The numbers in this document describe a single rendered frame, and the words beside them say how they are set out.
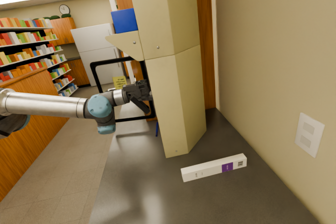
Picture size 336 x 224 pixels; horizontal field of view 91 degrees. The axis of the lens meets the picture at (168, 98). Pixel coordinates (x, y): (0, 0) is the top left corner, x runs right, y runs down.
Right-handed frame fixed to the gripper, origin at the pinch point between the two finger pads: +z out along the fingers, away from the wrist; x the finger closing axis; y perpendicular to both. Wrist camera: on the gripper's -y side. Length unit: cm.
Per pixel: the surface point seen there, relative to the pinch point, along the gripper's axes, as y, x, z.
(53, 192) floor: -119, 71, -144
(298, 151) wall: -15, -38, 36
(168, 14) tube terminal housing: 32.1, -14.2, 4.5
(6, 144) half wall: -70, 117, -203
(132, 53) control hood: 22.1, -14.1, -10.3
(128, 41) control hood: 26.3, -14.1, -10.3
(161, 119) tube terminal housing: -6.4, -14.0, -5.3
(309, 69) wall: 12, -36, 36
